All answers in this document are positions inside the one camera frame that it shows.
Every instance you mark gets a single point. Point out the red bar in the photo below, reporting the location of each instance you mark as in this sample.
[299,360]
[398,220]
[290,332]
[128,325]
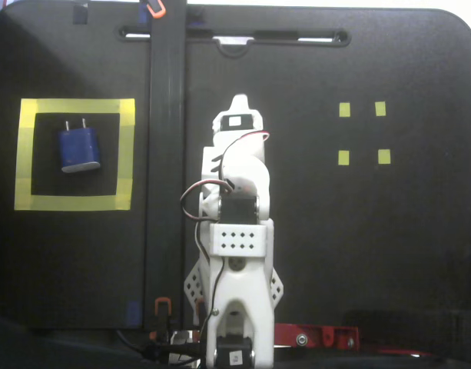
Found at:
[404,351]

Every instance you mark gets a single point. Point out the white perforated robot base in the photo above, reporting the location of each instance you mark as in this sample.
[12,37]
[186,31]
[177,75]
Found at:
[186,288]

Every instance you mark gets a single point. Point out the small yellow tape marker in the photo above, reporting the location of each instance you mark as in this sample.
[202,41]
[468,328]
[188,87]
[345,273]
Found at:
[384,157]
[380,108]
[345,109]
[343,157]

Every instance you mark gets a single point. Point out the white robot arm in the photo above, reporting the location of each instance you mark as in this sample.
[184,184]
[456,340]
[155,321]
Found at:
[243,284]

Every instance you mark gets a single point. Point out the yellow tape square frame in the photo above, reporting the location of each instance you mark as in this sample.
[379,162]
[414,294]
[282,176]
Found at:
[73,105]

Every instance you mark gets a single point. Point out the long black flat bar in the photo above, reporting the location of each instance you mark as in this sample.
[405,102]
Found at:
[166,153]

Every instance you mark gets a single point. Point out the orange black spring clamp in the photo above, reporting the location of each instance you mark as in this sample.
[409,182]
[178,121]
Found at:
[156,11]
[199,305]
[163,319]

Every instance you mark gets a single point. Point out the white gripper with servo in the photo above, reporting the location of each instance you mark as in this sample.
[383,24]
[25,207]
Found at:
[238,121]

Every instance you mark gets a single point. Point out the blue USB wall charger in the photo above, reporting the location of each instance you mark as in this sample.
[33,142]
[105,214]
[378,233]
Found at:
[79,148]

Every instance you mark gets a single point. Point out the red metal bracket clamp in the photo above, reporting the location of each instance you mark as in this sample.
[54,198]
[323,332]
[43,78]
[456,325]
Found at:
[319,334]

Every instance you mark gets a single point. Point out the blue tape piece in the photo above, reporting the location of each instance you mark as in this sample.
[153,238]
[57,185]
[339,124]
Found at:
[133,313]
[143,15]

